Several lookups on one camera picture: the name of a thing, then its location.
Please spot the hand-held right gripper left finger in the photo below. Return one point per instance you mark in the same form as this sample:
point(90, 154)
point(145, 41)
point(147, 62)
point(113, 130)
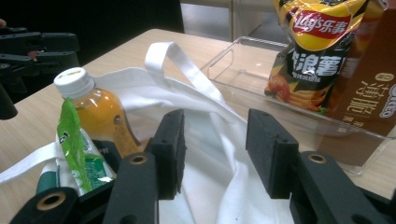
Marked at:
point(169, 155)

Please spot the green snack packet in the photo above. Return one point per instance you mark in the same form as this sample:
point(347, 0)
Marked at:
point(73, 143)

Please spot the white green tote bag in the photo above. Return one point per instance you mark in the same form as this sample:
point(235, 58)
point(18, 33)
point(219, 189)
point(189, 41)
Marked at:
point(214, 161)

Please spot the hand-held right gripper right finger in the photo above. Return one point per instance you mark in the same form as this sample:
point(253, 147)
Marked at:
point(274, 155)

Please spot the orange juice bottle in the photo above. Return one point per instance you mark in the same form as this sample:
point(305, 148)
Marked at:
point(102, 115)

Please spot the black curtain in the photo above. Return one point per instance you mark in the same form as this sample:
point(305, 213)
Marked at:
point(109, 25)

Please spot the yellow black chip bag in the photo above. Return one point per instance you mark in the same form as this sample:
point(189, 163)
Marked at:
point(314, 56)

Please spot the brown biscuit box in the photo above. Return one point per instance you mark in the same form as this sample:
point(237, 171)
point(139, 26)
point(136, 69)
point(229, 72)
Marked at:
point(367, 102)

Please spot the clear plastic tray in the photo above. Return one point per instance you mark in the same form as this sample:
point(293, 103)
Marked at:
point(243, 68)

